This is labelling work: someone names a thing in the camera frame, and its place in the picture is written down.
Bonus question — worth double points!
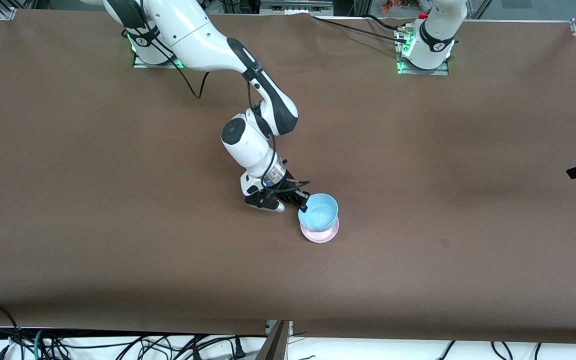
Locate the brown table cover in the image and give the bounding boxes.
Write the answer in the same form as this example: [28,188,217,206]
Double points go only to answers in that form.
[0,9,576,346]

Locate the silver metal box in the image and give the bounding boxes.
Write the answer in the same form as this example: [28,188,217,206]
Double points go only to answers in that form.
[260,0,334,16]

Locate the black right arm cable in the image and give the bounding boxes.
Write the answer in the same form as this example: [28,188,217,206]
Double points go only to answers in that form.
[150,30,314,195]

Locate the aluminium frame post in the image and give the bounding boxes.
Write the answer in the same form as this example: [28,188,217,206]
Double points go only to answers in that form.
[255,320,294,360]

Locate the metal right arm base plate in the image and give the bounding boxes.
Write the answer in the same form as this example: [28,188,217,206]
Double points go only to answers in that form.
[133,47,185,69]

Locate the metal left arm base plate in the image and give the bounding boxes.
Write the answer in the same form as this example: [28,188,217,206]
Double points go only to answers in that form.
[395,27,450,76]

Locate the pink plastic bowl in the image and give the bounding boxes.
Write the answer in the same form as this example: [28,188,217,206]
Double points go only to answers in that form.
[300,217,340,243]

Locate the long black table cable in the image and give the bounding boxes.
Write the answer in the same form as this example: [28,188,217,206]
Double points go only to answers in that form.
[313,16,409,44]

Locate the short black table cable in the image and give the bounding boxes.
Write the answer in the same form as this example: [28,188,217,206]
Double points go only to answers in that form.
[365,14,407,31]

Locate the light blue plastic bowl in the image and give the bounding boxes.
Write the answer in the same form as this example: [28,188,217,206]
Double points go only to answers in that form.
[298,193,340,232]

